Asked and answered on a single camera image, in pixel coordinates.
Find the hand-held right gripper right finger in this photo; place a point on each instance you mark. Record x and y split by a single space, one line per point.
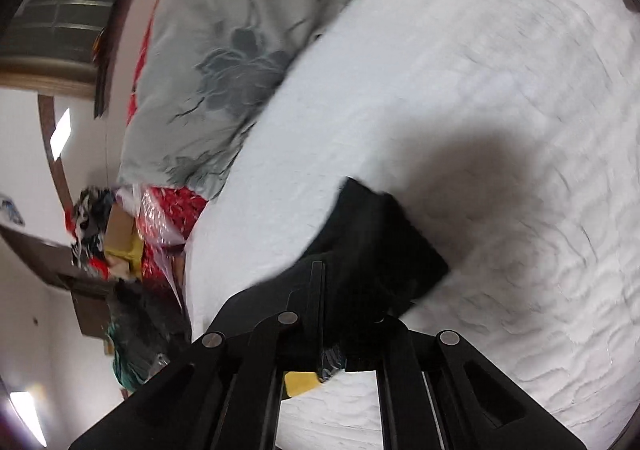
400 370

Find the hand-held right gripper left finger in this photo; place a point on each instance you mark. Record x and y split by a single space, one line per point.
317 295

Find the black pants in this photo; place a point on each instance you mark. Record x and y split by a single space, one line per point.
370 250

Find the yellow paper tag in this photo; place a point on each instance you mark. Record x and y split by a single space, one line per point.
300 382

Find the clear plastic bag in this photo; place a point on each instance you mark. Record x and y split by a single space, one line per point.
155 225

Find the dark teal cloth bundle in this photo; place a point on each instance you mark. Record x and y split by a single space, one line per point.
137 330

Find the cardboard box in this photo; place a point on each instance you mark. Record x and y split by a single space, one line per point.
120 230

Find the black white patterned cloth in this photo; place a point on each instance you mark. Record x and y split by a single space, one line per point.
87 220

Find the white quilted mattress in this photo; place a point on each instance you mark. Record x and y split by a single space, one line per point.
450 79

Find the grey floral pillow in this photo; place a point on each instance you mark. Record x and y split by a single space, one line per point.
225 29

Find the dark wooden headboard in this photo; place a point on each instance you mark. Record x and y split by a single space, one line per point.
102 79

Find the barred window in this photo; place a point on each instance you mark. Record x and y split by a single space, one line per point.
60 14

